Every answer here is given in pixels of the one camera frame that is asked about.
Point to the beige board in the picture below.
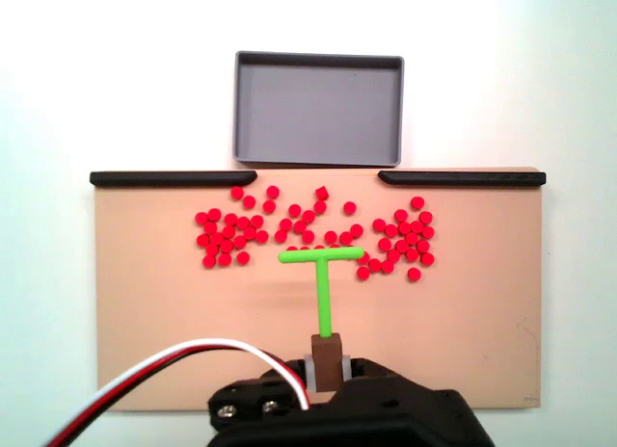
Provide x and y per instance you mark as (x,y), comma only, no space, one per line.
(169,322)

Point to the grey tray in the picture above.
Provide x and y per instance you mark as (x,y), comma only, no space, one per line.
(318,110)

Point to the black rail strip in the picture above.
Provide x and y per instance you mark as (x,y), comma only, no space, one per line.
(463,178)
(169,178)

